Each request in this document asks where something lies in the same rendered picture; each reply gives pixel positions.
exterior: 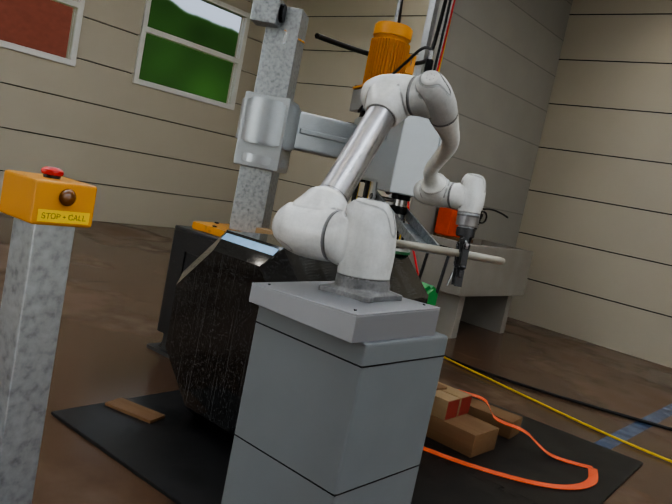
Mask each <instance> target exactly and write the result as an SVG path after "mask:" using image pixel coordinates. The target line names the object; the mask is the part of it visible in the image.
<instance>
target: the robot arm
mask: <svg viewBox="0 0 672 504"><path fill-rule="evenodd" d="M360 97H361V103H362V105H363V107H364V108H365V114H364V116H363V117H362V119H361V121H360V122H359V124H358V125H357V127H356V129H355V130H354V132H353V134H352V135H351V137H350V138H349V140H348V142H347V143H346V145H345V146H344V148H343V150H342V151H341V153H340V154H339V156H338V158H337V159H336V161H335V163H334V164H333V166H332V167H331V169H330V171H329V172H328V174H327V175H326V177H325V179H324V180H323V182H322V183H321V185H320V186H316V187H312V188H310V189H308V190H307V191H306V192H305V193H304V194H303V195H301V196H300V197H299V198H297V199H296V200H295V201H294V202H289V203H287V204H285V205H284V206H283V207H281V208H280V209H279V210H278V211H277V213H276V215H275V216H274V219H273V222H272V231H273V235H274V237H275V238H276V240H277V241H278V242H279V243H280V244H281V245H282V246H283V247H284V248H285V249H287V250H288V251H290V252H292V253H294V254H296V255H299V256H302V257H306V258H309V259H314V260H319V261H328V262H332V263H334V264H336V265H338V267H337V274H336V278H335V282H334V283H328V284H320V285H319V289H318V290H321V291H325V292H329V293H333V294H337V295H340V296H344V297H347V298H351V299H355V300H358V301H360V302H364V303H373V302H383V301H402V297H403V296H402V295H400V294H397V293H395V292H392V291H390V287H391V285H390V276H391V272H392V268H393V263H394V258H395V251H396V242H397V228H396V221H395V216H394V212H393V211H392V209H391V207H390V205H389V204H387V203H384V202H381V201H377V200H373V199H368V198H358V199H356V200H353V201H351V202H350V203H349V204H347V203H348V201H349V199H350V198H351V196H352V194H353V192H354V191H355V189H356V187H357V186H358V184H359V182H360V180H361V179H362V177H363V175H364V174H365V172H366V170H367V169H368V167H369V165H370V163H371V162H372V160H373V158H374V157H375V155H376V153H377V151H378V150H379V148H380V146H381V145H382V143H383V141H384V139H385V138H386V136H387V134H388V133H389V131H390V129H391V128H393V127H395V126H396V125H398V124H399V123H400V122H401V121H403V120H404V119H406V118H407V117H408V116H418V117H423V118H426V119H429V121H430V123H431V124H432V126H433V127H434V128H435V130H436V131H437V133H438V134H439V136H440V138H441V144H440V146H439V147H438V148H437V150H436V151H435V153H434V154H433V155H432V157H431V158H430V159H429V161H428V162H427V164H426V165H425V168H424V171H423V177H424V178H423V179H421V180H419V181H418V182H417V183H416V184H415V186H414V189H413V193H414V196H415V198H416V199H417V200H418V201H419V202H421V203H423V204H426V205H430V206H435V207H443V208H445V207H448V208H455V209H458V212H457V217H456V225H458V226H457V228H456V236H460V239H459V241H458V242H457V243H456V249H459V252H460V256H459V257H456V256H455V258H454V263H453V266H454V269H453V275H452V281H451V284H452V285H454V286H458V287H462V281H463V276H464V270H465V269H466V265H467V260H468V254H469V249H470V246H471V245H470V243H469V238H474V237H475V231H476V229H474V228H478V224H479V219H480V214H481V210H482V209H483V206H484V202H485V195H486V181H485V179H484V177H483V176H481V175H479V174H473V173H467V174H466V175H465V176H464V177H463V178H462V180H461V183H453V182H450V181H449V180H448V179H447V178H446V177H445V176H444V175H443V174H441V173H438V171H439V170H440V169H441V168H442V167H443V165H444V164H445V163H446V162H447V161H448V160H449V159H450V158H451V157H452V156H453V154H454V153H455V152H456V150H457V148H458V146H459V141H460V131H459V116H458V108H457V101H456V98H455V95H454V92H453V90H452V88H451V86H450V84H449V82H448V81H447V80H446V78H445V77H444V76H443V75H442V74H441V73H440V72H438V71H435V70H429V71H425V72H423V73H422V74H420V75H419V76H413V75H408V74H383V75H378V76H375V77H373V78H370V79H369V80H367V81H366V82H365V83H364V85H363V87H362V89H361V94H360Z"/></svg>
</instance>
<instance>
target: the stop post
mask: <svg viewBox="0 0 672 504"><path fill-rule="evenodd" d="M64 189H72V190H73V191H74V192H75V193H76V201H75V203H74V204H73V205H71V206H64V205H62V204H61V203H60V201H59V195H60V193H61V192H62V191H63V190H64ZM96 193H97V187H95V186H93V185H90V184H86V183H83V182H79V181H76V180H73V179H69V178H66V177H61V176H54V175H48V174H44V173H43V174H39V173H31V172H24V171H16V170H9V169H8V170H5V172H4V178H3V185H2V192H1V199H0V212H2V213H5V214H7V215H10V216H12V217H14V220H13V227H12V233H11V240H10V247H9V254H8V260H7V267H6V274H5V281H4V287H3V294H2V301H1V308H0V504H32V498H33V492H34V486H35V479H36V473H37V467H38V460H39V454H40V448H41V441H42V435H43V429H44V422H45V416H46V410H47V404H48V397H49V391H50V385H51V378H52V372H53V366H54V359H55V353H56V347H57V340H58V334H59V328H60V321H61V315H62V309H63V303H64V296H65V290H66V284H67V277H68V271H69V265H70V258H71V252H72V246H73V239H74V233H75V227H81V228H89V227H91V224H92V218H93V212H94V205H95V199H96Z"/></svg>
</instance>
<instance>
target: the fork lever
mask: <svg viewBox="0 0 672 504"><path fill-rule="evenodd" d="M375 200H377V201H381V202H384V203H387V202H386V201H389V202H392V204H393V202H394V198H389V197H384V196H381V195H380V193H379V192H378V191H377V194H376V198H375ZM387 204H388V203H387ZM405 207H406V206H405ZM406 208H407V207H406ZM391 209H392V208H391ZM392 211H393V209H392ZM393 212H394V211H393ZM394 216H395V221H396V228H397V230H398V232H399V233H400V234H401V236H402V237H403V238H404V240H405V241H411V242H418V243H424V244H430V245H436V246H440V245H439V244H438V243H437V242H436V241H435V239H434V238H433V237H432V236H431V235H430V234H429V232H428V231H427V230H426V229H425V228H424V227H423V225H422V224H421V223H420V222H419V221H418V220H417V219H416V217H415V216H414V215H413V214H412V213H411V212H410V210H409V209H408V208H407V213H406V215H405V217H404V218H405V219H406V221H407V222H408V223H409V224H407V223H403V222H402V221H401V219H400V218H399V217H398V216H397V214H396V213H395V212H394Z"/></svg>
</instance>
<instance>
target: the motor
mask: <svg viewBox="0 0 672 504"><path fill-rule="evenodd" d="M412 34H413V30H412V29H411V28H410V27H409V26H407V25H405V24H402V23H398V22H394V21H378V23H375V27H374V32H373V36H374V38H372V39H371V43H370V48H369V53H368V58H367V63H366V68H365V73H364V78H363V83H362V84H361V85H355V86H353V89H355V90H356V89H360V88H362V87H363V85H364V83H365V82H366V81H367V80H369V79H370V78H373V77H375V76H378V75H383V74H391V73H393V72H394V71H395V70H396V69H397V68H398V67H399V66H400V65H401V64H402V63H404V62H405V61H406V60H407V59H408V58H409V57H410V56H411V54H409V52H410V45H409V44H408V43H411V39H412ZM415 61H416V56H414V57H413V58H412V59H411V60H410V61H409V62H408V63H407V64H406V65H405V66H404V67H403V68H401V69H400V70H399V71H398V72H397V73H396V74H408V75H413V71H414V66H415Z"/></svg>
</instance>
